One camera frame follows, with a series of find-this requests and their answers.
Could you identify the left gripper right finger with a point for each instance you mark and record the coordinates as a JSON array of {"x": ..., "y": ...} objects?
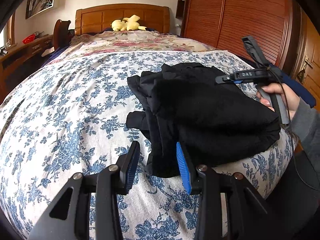
[{"x": 229, "y": 206}]

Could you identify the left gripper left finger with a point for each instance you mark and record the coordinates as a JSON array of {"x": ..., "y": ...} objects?
[{"x": 67, "y": 216}]

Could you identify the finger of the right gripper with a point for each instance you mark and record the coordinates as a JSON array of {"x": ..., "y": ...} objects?
[{"x": 237, "y": 81}]

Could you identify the black double-breasted coat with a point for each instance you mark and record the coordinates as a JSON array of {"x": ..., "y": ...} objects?
[{"x": 214, "y": 124}]

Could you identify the grey sleeved right forearm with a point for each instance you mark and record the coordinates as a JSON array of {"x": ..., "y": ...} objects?
[{"x": 305, "y": 125}]

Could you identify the wooden bedroom door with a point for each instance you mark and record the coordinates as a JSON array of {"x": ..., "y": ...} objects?
[{"x": 308, "y": 45}]

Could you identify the folded navy blue garment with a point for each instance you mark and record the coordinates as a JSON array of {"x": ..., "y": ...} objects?
[{"x": 299, "y": 89}]

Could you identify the wooden louvred wardrobe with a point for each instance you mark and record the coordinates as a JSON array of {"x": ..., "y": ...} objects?
[{"x": 275, "y": 25}]

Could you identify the blue floral white bedspread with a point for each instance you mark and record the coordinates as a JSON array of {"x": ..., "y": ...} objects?
[{"x": 69, "y": 117}]

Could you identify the pink floral quilt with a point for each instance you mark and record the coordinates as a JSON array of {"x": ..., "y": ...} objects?
[{"x": 124, "y": 41}]

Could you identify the yellow plush toy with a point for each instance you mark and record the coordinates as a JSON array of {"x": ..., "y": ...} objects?
[{"x": 128, "y": 24}]

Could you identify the wooden bed headboard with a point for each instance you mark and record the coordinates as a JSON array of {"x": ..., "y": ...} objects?
[{"x": 98, "y": 18}]

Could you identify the long wooden desk cabinet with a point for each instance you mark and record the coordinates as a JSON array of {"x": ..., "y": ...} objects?
[{"x": 21, "y": 61}]

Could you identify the wooden chair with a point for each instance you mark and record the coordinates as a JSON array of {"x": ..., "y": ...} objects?
[{"x": 62, "y": 35}]

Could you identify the red bowl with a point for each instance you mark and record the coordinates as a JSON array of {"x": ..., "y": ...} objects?
[{"x": 29, "y": 39}]

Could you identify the window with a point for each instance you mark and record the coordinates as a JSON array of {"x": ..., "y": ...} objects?
[{"x": 8, "y": 35}]

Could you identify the brass door handle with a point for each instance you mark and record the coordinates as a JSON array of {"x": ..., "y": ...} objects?
[{"x": 301, "y": 73}]

